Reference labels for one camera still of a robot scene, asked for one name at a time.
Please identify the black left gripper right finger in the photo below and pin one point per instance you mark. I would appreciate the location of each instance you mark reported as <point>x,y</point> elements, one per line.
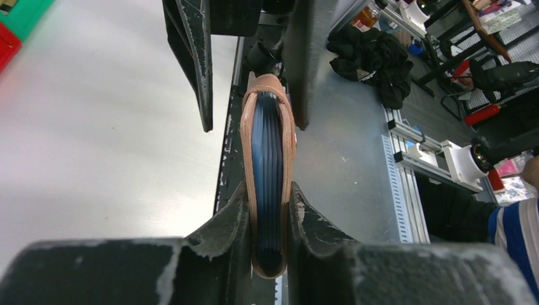
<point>326,266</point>

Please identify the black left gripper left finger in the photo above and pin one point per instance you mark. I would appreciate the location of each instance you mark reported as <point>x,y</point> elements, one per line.
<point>210,266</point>

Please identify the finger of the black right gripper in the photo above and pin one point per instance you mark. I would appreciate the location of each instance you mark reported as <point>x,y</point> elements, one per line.
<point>188,34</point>
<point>304,41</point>

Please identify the black cloth pile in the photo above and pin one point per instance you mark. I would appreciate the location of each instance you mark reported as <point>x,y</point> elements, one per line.
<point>375,58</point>

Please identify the green plastic bin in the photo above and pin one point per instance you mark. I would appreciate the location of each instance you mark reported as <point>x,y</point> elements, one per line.
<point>22,16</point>

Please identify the red plastic bin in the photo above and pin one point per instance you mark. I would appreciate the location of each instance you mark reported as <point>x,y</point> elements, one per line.
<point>10,46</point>

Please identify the red fire extinguisher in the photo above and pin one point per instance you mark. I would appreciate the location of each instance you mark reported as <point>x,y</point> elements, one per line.
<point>482,114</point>

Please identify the person in striped shirt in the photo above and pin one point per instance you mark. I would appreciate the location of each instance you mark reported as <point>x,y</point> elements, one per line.
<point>515,229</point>

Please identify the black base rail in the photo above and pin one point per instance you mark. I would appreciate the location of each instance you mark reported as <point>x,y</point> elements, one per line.
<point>231,170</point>

